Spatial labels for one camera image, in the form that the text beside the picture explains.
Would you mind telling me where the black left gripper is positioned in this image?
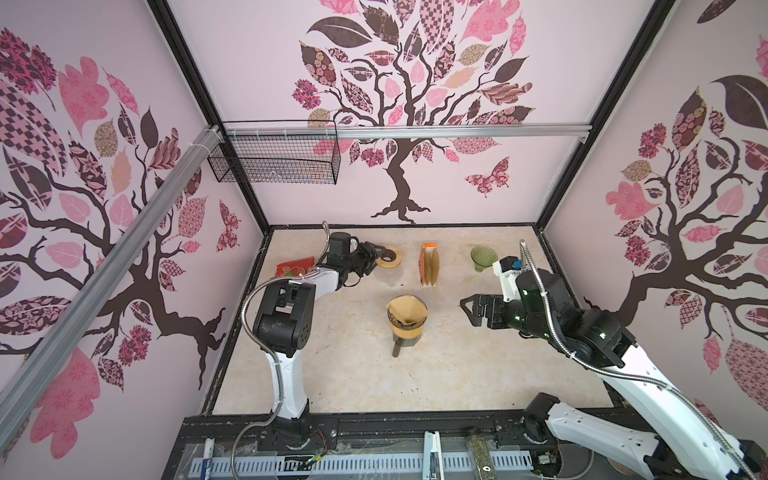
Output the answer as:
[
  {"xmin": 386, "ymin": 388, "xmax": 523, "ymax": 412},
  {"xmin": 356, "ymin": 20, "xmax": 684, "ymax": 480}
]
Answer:
[{"xmin": 342, "ymin": 240, "xmax": 384, "ymax": 277}]

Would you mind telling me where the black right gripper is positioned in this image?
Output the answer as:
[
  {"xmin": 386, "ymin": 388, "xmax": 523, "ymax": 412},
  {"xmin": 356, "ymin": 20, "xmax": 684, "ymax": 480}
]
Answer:
[{"xmin": 457, "ymin": 291, "xmax": 552, "ymax": 343}]

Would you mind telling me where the orange coffee filter box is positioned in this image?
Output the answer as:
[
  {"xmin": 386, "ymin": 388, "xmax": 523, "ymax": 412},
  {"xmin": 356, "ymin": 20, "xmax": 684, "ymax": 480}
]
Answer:
[{"xmin": 418, "ymin": 243, "xmax": 438, "ymax": 287}]

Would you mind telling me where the green glass dripper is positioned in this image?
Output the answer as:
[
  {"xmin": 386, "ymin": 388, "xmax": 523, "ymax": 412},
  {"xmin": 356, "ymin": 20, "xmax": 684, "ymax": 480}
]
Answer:
[{"xmin": 470, "ymin": 245, "xmax": 499, "ymax": 272}]

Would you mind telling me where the wooden dripper collar ring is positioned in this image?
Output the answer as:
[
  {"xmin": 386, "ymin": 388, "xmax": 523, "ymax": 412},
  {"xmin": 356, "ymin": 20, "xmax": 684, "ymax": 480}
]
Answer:
[{"xmin": 389, "ymin": 320, "xmax": 428, "ymax": 341}]

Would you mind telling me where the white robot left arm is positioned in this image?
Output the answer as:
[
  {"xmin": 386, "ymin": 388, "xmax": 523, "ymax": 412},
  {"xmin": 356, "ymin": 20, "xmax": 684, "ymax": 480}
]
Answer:
[{"xmin": 238, "ymin": 232, "xmax": 398, "ymax": 433}]

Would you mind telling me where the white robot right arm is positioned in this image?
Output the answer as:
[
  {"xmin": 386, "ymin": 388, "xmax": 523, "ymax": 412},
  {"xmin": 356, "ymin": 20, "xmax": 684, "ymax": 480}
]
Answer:
[{"xmin": 460, "ymin": 269, "xmax": 766, "ymax": 479}]

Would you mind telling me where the white translucent plastic mug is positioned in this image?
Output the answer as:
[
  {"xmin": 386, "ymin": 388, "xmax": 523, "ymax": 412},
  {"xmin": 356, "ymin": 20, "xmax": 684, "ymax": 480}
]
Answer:
[{"xmin": 373, "ymin": 266, "xmax": 404, "ymax": 287}]

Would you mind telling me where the red gummy candy bag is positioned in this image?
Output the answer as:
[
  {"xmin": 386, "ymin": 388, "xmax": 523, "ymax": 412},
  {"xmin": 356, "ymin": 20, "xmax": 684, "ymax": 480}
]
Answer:
[{"xmin": 275, "ymin": 257, "xmax": 315, "ymax": 277}]

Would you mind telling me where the green herb filled jar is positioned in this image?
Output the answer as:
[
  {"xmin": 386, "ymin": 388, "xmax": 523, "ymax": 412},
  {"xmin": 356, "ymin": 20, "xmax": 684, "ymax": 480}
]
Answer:
[{"xmin": 465, "ymin": 429, "xmax": 496, "ymax": 480}]

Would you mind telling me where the smoked glass carafe wooden handle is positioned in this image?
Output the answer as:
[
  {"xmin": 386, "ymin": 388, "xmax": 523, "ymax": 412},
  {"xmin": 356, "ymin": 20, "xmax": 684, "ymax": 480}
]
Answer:
[{"xmin": 392, "ymin": 334, "xmax": 422, "ymax": 358}]

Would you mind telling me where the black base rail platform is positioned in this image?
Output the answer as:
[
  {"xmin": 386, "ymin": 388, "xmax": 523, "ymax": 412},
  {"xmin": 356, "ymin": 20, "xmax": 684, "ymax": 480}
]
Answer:
[{"xmin": 160, "ymin": 407, "xmax": 655, "ymax": 480}]

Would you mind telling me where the white centre bracket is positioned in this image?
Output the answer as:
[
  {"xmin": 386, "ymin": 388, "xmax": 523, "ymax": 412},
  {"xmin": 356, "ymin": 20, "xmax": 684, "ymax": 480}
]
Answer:
[{"xmin": 421, "ymin": 431, "xmax": 444, "ymax": 480}]

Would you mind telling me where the black wire mesh basket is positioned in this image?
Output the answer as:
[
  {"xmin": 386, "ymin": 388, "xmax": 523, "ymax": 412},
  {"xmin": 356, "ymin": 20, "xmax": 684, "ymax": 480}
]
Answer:
[{"xmin": 208, "ymin": 120, "xmax": 341, "ymax": 185}]

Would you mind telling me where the white slotted cable duct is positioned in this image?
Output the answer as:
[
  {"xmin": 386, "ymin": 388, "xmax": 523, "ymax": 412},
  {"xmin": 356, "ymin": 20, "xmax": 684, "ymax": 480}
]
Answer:
[{"xmin": 177, "ymin": 451, "xmax": 533, "ymax": 479}]

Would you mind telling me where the aluminium side rail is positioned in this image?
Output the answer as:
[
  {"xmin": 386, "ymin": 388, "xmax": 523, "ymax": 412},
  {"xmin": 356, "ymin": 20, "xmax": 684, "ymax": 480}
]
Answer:
[{"xmin": 1, "ymin": 125, "xmax": 223, "ymax": 448}]

